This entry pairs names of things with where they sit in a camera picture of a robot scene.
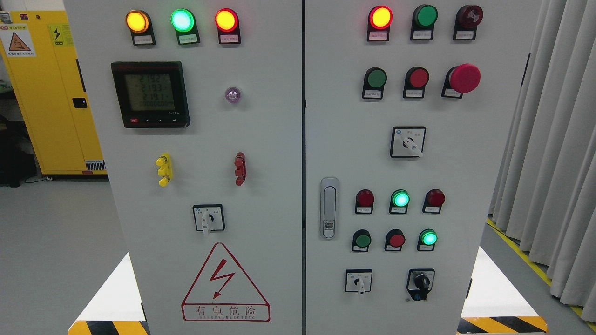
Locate silver door handle lock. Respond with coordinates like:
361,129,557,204
319,177,339,239

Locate lit green push button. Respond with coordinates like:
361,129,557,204
417,228,438,252

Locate red indicator light top right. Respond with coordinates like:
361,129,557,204
366,6,393,42

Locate green push button lower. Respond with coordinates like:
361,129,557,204
351,229,371,253

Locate dark red buzzer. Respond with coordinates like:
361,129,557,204
453,5,483,41

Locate red indicator light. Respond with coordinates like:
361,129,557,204
215,8,241,45
366,6,393,42

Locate red emergency stop button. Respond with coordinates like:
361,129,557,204
441,63,481,99

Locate green push button upper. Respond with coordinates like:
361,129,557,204
361,67,387,100

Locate yellow terminal connector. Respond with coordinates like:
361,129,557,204
155,153,173,187

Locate dark red indicator right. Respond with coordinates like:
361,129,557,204
422,188,446,214

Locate red terminal connector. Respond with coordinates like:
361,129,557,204
234,152,247,185

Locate small clear lamp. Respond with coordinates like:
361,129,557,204
225,87,241,104

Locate red indicator light top left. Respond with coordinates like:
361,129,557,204
215,8,241,45

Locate yellow safety cabinet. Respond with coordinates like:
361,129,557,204
0,11,107,177

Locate red push button upper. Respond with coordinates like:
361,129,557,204
402,67,429,99

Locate black digital power meter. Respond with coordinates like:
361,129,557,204
111,60,191,128

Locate green indicator light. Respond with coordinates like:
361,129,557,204
170,8,200,45
410,4,438,41

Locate green indicator light top right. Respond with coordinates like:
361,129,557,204
410,4,438,41

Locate amber indicator light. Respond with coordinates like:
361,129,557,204
125,9,156,46

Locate dark red indicator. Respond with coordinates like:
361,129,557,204
355,189,375,215
422,188,446,214

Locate grey electrical control cabinet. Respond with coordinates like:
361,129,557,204
64,0,542,335

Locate white rotary selector upper right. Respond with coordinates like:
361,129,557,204
389,127,427,159

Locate grey curtain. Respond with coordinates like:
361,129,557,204
489,0,596,322

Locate black knob selector switch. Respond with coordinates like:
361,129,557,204
406,268,435,301

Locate green indicator light top left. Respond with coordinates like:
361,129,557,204
170,8,200,45

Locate white rotary selector lower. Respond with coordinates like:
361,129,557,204
345,269,373,295

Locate white rotary selector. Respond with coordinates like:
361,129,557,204
389,127,427,159
345,269,373,295

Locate red push button lower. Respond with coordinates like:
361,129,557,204
385,229,405,252

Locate red electric danger sticker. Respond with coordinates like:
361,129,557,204
181,242,271,322

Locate red push button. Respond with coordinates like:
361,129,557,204
385,229,405,252
402,67,429,99

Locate white rotary light switch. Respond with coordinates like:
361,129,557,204
192,204,226,236

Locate lit green indicator middle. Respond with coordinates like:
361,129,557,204
389,189,410,214

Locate dark red indicator left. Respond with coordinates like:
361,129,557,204
355,189,375,215

